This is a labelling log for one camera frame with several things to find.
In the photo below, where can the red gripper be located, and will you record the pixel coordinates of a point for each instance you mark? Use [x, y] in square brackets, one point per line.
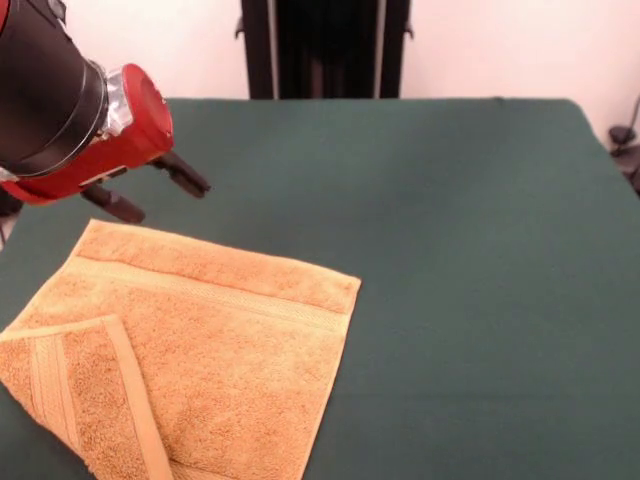
[145, 115]

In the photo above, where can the orange terry towel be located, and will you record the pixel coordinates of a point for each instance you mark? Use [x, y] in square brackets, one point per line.
[225, 350]

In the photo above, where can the dark green table cloth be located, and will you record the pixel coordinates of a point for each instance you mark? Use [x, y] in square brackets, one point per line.
[450, 250]

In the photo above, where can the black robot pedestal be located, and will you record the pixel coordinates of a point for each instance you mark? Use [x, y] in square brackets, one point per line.
[325, 50]

